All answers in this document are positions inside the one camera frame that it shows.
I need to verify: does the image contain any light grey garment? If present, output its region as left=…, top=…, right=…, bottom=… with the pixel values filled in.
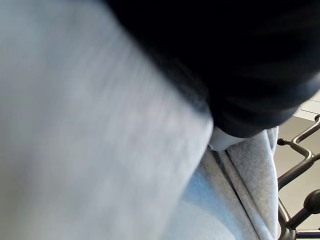
left=0, top=0, right=280, bottom=240

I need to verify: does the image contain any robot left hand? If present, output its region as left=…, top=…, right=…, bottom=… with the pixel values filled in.
left=104, top=0, right=320, bottom=152

